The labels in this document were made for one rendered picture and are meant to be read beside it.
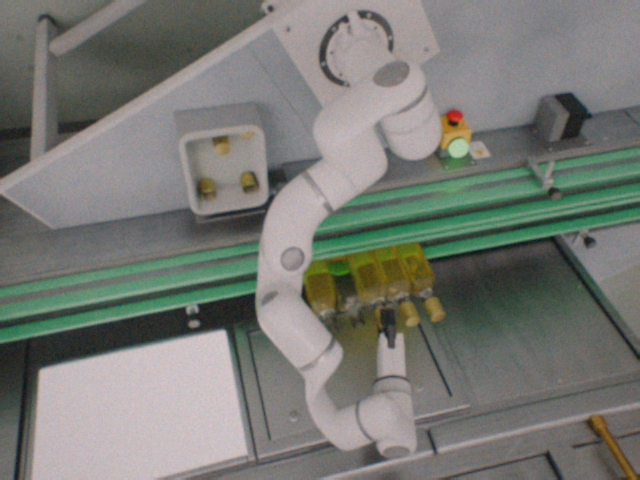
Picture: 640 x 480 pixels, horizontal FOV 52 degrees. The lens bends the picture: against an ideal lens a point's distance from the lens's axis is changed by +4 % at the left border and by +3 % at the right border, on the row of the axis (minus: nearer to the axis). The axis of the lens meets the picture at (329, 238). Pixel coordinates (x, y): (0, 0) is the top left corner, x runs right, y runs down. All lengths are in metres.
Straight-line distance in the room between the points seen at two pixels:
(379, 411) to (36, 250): 0.84
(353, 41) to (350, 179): 0.31
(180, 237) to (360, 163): 0.61
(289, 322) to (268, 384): 0.41
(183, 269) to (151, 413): 0.31
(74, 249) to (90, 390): 0.31
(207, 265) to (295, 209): 0.48
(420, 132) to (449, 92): 0.51
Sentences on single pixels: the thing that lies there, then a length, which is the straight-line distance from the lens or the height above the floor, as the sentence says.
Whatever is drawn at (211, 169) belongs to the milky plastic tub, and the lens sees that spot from 1.47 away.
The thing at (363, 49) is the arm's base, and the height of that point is 0.90.
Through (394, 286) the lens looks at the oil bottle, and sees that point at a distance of 1.43.
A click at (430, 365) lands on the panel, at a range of 1.51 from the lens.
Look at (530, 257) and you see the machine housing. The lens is 1.82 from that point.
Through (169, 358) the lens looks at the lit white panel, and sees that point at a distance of 1.52.
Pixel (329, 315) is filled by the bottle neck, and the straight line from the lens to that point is 1.39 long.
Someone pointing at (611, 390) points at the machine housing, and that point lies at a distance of 1.60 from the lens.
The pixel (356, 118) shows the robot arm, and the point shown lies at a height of 1.14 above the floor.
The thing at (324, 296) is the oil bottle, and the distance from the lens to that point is 1.40.
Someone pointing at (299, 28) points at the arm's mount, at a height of 0.83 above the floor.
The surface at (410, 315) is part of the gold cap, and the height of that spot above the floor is 1.16.
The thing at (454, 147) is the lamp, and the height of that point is 0.85.
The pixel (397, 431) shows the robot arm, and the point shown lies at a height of 1.42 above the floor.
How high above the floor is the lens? 1.90
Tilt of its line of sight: 41 degrees down
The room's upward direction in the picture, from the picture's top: 160 degrees clockwise
